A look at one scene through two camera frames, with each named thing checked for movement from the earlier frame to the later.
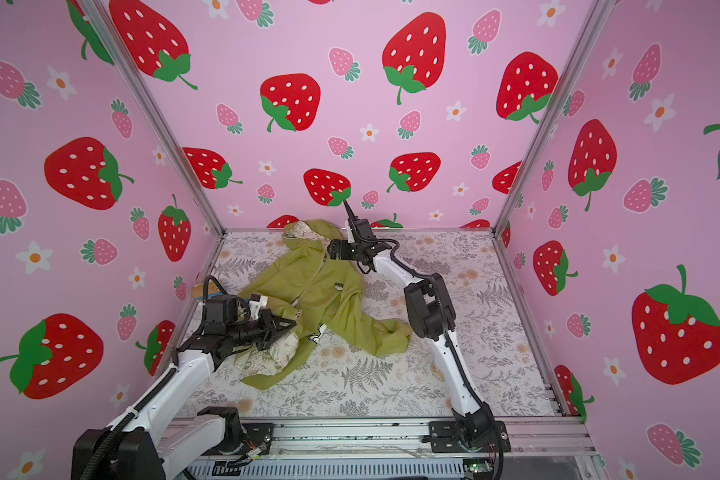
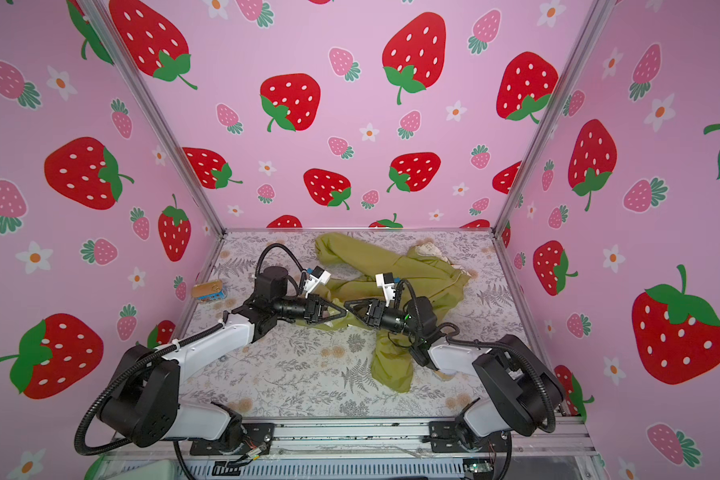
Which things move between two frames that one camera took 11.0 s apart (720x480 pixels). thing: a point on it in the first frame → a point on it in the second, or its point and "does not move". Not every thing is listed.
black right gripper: x=343 y=249 → x=375 y=307
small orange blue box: x=212 y=290 does not move
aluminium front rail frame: x=391 y=450 does not move
